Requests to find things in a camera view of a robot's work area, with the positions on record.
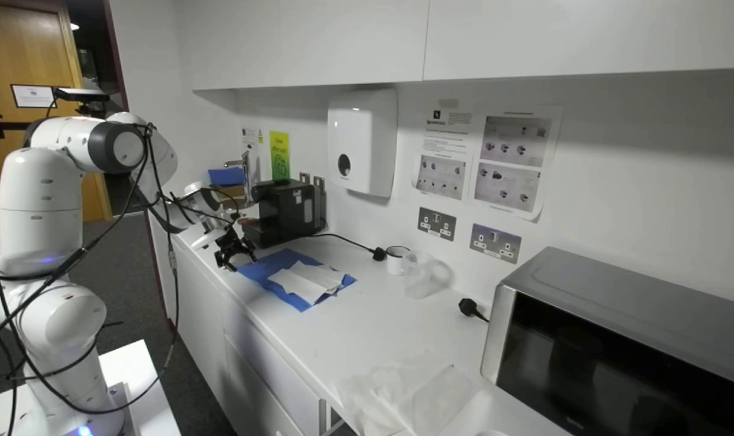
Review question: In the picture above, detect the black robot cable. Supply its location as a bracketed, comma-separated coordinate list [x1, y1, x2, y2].
[143, 128, 185, 410]
[0, 180, 154, 350]

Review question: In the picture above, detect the black camera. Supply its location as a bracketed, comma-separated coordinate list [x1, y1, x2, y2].
[50, 84, 113, 105]

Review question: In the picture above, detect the wooden door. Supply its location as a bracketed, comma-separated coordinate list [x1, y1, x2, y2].
[0, 0, 116, 237]

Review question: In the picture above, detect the green yellow poster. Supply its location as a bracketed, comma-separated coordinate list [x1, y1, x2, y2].
[267, 128, 292, 183]

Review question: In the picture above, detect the white wall cabinet unit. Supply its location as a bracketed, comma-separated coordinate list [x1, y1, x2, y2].
[189, 0, 734, 93]

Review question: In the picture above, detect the white laminated notice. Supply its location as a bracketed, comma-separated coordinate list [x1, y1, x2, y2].
[469, 107, 560, 223]
[412, 95, 474, 204]

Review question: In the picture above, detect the black power cable with plug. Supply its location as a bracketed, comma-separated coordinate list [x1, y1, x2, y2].
[320, 231, 391, 265]

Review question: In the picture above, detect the blue placemat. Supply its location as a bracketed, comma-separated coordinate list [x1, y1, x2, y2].
[237, 247, 358, 316]

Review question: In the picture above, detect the silver microwave oven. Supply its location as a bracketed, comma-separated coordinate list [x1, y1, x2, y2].
[480, 244, 734, 436]

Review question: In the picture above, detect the white door sign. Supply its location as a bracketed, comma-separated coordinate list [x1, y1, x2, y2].
[9, 83, 59, 111]

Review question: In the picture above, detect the white paper towel dispenser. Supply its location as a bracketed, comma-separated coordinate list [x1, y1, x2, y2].
[325, 90, 400, 202]

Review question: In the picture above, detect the blue box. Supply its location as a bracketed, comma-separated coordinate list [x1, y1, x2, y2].
[205, 164, 248, 191]

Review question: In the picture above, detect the black microwave plug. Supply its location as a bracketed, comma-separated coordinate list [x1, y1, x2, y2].
[455, 295, 495, 328]

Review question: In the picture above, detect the black coffee machine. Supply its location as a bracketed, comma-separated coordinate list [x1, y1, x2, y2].
[250, 176, 329, 249]

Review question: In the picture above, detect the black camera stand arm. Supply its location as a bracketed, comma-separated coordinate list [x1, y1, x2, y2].
[0, 111, 42, 140]

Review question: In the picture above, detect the white base cabinet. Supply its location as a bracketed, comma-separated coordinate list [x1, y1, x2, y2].
[145, 206, 329, 436]

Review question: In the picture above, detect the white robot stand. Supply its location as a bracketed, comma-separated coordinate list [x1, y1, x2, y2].
[0, 336, 182, 436]

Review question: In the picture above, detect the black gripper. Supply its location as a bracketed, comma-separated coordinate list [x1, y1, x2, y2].
[214, 223, 260, 271]

